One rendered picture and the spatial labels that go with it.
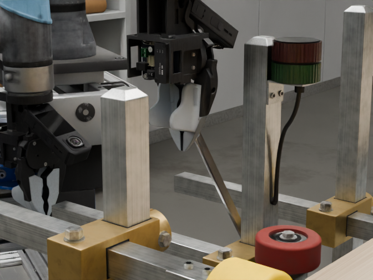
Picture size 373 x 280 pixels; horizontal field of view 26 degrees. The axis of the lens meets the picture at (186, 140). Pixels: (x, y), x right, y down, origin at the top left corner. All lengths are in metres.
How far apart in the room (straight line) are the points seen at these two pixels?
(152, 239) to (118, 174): 0.08
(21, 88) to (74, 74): 0.28
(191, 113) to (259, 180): 0.12
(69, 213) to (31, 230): 0.34
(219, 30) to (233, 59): 4.63
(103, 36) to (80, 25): 2.69
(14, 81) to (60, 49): 0.28
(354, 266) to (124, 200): 0.28
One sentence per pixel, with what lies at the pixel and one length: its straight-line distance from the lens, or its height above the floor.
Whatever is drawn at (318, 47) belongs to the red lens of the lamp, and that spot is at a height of 1.13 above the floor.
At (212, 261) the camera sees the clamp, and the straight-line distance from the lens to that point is 1.01.
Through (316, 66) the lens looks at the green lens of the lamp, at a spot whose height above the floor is 1.11.
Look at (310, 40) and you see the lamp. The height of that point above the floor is 1.14.
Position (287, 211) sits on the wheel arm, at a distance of 1.28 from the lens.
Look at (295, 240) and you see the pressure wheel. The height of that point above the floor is 0.90.
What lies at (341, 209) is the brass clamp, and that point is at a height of 0.87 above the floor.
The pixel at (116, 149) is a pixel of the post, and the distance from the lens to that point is 0.82.
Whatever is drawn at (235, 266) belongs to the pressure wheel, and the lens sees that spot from 0.72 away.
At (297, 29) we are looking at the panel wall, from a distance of 6.39.
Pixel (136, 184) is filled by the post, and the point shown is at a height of 1.01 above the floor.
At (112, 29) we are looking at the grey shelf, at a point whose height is 0.79.
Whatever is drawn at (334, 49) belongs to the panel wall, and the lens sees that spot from 6.96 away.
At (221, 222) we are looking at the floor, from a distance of 3.68.
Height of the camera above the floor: 1.26
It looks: 14 degrees down
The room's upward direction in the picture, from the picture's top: straight up
